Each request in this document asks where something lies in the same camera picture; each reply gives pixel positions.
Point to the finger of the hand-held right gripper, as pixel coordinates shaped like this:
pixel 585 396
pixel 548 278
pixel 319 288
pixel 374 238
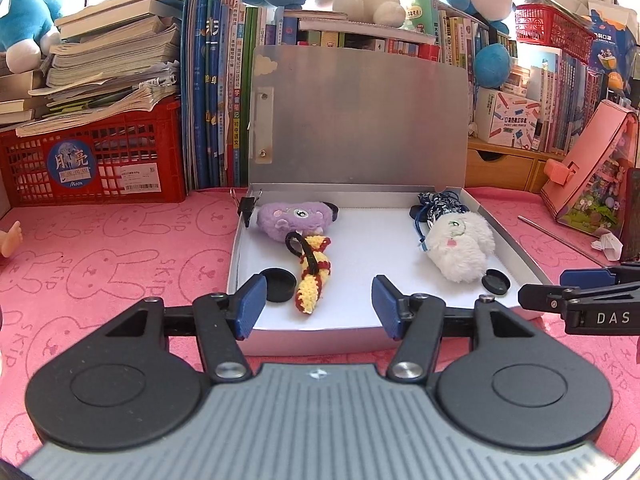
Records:
pixel 550 296
pixel 585 277

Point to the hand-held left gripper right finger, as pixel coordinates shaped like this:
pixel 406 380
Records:
pixel 387 307

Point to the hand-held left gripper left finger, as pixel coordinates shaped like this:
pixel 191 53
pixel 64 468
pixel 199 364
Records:
pixel 250 307

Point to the black round cap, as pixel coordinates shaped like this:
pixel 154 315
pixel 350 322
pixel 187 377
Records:
pixel 277 285

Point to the black round lid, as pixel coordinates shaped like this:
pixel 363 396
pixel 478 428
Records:
pixel 495 281

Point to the yellow red crochet toy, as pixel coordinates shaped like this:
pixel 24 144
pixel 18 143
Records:
pixel 310 285

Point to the purple fluffy plush toy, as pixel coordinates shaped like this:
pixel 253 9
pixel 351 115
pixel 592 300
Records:
pixel 285 220

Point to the white fluffy plush toy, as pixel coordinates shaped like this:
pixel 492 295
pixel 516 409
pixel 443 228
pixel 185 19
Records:
pixel 462 245

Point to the black round object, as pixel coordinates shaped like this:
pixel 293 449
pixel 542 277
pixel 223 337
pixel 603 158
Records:
pixel 334 211

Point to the silver storage box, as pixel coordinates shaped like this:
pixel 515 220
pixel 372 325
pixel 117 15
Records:
pixel 360 120

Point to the white paper origami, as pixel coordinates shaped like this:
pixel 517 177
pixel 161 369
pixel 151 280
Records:
pixel 607 244

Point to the thin metal rod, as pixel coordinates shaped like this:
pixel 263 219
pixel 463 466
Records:
pixel 555 235

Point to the black binder clip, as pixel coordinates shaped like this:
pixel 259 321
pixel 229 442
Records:
pixel 247 206

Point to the pink picture box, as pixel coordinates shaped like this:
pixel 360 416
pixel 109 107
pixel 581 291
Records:
pixel 590 160

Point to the pink rabbit print mat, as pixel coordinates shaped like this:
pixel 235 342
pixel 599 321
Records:
pixel 125 260

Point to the wooden drawer organizer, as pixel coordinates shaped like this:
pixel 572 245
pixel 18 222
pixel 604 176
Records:
pixel 500 170

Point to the red plastic crate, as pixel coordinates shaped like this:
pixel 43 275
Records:
pixel 167 160

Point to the white colourful printed box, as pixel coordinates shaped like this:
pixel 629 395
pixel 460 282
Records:
pixel 510 120

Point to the row of upright books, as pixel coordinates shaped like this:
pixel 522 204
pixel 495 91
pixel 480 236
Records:
pixel 210 85

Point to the blue cartoon printed box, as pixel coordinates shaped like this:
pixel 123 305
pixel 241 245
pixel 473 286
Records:
pixel 610 50

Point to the blue plush ball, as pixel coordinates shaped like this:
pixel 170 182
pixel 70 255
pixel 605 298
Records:
pixel 492 65

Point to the red plastic basket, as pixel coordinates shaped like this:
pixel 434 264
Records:
pixel 550 30

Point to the stack of worn books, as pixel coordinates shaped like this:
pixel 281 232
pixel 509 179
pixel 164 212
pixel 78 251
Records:
pixel 110 50

